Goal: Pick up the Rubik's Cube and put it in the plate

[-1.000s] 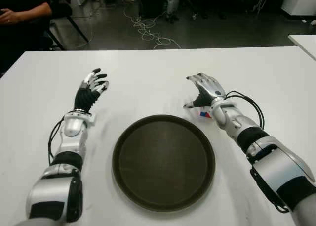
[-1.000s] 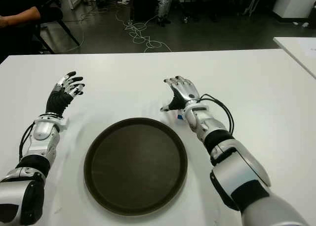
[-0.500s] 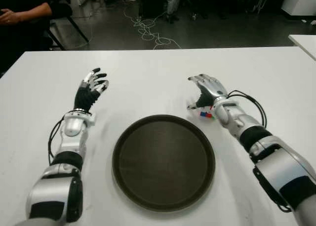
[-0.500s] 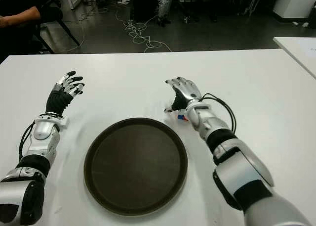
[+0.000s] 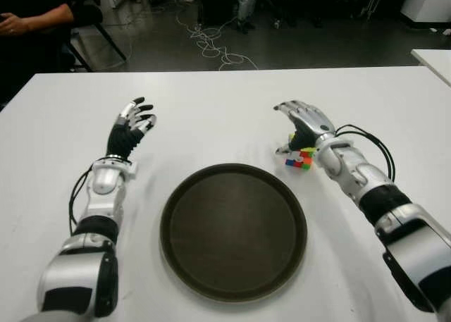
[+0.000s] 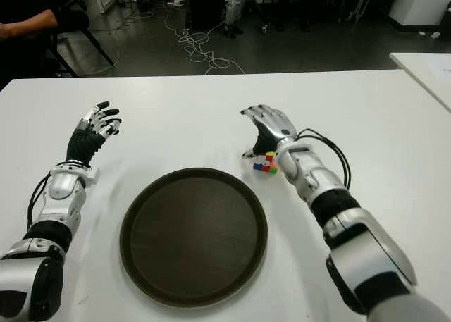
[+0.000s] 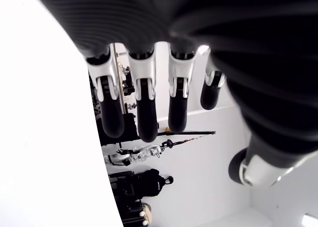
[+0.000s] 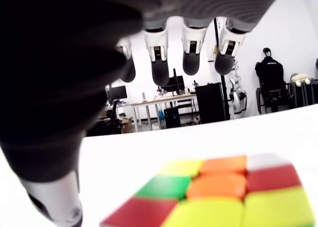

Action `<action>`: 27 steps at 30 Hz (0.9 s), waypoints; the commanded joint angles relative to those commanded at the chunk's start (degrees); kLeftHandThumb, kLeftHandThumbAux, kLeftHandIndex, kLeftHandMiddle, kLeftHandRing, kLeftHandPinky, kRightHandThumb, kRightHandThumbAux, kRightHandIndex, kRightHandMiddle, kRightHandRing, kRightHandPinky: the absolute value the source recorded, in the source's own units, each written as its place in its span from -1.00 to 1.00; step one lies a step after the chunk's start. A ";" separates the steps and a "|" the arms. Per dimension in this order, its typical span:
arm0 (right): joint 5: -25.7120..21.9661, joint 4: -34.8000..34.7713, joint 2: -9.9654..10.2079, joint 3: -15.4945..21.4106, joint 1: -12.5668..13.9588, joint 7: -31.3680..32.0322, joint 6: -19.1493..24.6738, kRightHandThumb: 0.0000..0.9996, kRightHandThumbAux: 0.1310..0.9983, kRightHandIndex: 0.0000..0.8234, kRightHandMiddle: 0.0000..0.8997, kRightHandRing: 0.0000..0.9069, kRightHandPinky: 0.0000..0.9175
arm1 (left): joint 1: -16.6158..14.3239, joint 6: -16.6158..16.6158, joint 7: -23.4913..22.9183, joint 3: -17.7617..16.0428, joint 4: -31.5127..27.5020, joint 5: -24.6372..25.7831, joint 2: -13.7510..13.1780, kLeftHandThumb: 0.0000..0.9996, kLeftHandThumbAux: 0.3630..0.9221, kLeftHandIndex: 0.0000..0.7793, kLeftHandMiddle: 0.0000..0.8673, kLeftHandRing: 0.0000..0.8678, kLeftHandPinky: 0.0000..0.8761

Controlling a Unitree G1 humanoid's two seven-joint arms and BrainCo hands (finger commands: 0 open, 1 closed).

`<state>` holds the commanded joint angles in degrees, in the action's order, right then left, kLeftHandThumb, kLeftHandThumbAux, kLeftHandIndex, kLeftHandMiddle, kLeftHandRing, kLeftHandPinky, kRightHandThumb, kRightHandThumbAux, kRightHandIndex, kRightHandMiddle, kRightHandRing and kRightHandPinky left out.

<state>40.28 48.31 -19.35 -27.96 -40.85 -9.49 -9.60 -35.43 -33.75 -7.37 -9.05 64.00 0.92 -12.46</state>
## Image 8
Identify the black computer tower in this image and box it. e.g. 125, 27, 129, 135
163, 107, 181, 129

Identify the wooden top desk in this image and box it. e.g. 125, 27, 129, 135
130, 94, 198, 133

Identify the black upright pole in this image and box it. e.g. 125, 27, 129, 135
215, 17, 231, 121

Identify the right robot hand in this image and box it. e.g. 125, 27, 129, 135
0, 0, 286, 225

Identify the brown cardboard box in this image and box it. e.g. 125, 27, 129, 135
119, 116, 136, 134

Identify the beige plush toy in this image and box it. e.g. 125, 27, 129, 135
290, 73, 311, 85

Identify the black office chair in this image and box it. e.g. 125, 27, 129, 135
99, 100, 122, 136

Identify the black monitor on stand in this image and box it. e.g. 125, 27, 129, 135
106, 85, 128, 101

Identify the multicoloured Rubik's cube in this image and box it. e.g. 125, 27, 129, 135
99, 152, 316, 227

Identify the black monitor on arm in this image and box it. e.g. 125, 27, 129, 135
166, 75, 185, 93

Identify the black cabinet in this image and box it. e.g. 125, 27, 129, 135
195, 82, 227, 125

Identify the black mannequin chair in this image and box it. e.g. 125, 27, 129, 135
255, 80, 290, 113

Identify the white humanoid robot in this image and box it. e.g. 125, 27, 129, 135
227, 60, 248, 118

